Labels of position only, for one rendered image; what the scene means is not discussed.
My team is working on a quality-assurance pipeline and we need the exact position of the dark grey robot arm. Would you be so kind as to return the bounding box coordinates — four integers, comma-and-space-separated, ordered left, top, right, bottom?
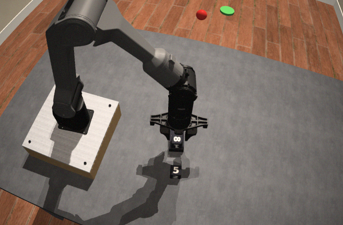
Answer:
45, 0, 197, 134

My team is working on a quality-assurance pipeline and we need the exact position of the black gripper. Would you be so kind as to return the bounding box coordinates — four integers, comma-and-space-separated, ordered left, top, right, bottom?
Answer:
150, 112, 208, 141

